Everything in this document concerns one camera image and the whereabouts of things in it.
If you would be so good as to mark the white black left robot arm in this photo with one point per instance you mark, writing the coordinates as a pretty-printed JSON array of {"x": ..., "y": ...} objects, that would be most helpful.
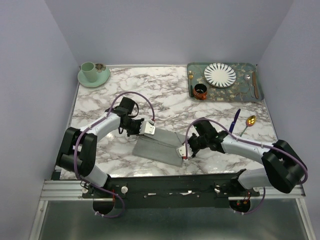
[{"x": 79, "y": 145}]

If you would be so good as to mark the mint green cup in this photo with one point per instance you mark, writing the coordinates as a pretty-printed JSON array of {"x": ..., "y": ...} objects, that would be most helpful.
[{"x": 89, "y": 71}]

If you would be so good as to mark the brown wooden knife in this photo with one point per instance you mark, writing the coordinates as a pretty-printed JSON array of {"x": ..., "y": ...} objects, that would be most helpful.
[{"x": 255, "y": 85}]

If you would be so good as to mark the blue handled utensil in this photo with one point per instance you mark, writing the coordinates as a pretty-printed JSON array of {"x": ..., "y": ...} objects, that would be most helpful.
[{"x": 231, "y": 128}]

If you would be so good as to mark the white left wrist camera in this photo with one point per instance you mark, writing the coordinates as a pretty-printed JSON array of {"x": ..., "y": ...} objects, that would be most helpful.
[{"x": 147, "y": 128}]

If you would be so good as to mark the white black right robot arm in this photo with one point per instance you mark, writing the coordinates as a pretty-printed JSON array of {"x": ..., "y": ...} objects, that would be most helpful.
[{"x": 282, "y": 168}]

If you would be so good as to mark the black metal base frame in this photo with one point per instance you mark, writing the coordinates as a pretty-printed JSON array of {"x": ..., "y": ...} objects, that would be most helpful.
[{"x": 178, "y": 191}]

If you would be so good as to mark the teal floral serving tray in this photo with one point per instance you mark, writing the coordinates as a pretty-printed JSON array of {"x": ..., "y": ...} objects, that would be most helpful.
[{"x": 238, "y": 92}]

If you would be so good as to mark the grey woven cloth napkin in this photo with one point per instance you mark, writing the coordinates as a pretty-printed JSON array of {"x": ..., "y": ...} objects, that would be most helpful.
[{"x": 161, "y": 146}]

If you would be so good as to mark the mint green floral plate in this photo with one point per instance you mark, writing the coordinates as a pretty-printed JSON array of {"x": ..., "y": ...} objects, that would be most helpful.
[{"x": 103, "y": 74}]

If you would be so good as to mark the red black tea cup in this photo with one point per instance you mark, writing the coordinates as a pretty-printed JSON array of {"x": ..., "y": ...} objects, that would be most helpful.
[{"x": 200, "y": 91}]

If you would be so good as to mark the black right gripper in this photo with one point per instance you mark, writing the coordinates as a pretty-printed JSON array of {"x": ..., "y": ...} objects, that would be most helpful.
[{"x": 194, "y": 151}]

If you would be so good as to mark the gold spoon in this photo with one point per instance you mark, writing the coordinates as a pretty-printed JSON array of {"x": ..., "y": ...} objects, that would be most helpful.
[{"x": 249, "y": 123}]

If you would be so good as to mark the white blue striped plate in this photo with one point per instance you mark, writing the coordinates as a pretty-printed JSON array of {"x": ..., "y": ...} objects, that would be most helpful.
[{"x": 220, "y": 75}]

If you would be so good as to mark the gold fork green handle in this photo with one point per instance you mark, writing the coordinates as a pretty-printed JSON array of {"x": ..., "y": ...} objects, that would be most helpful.
[{"x": 190, "y": 78}]

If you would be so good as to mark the silver spoon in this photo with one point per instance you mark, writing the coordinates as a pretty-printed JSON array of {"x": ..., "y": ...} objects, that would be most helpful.
[{"x": 247, "y": 78}]

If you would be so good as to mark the aluminium extrusion rail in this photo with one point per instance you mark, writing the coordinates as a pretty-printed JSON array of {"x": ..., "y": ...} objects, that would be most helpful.
[{"x": 71, "y": 190}]

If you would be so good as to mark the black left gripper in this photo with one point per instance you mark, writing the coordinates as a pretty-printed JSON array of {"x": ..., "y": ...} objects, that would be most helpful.
[{"x": 137, "y": 132}]

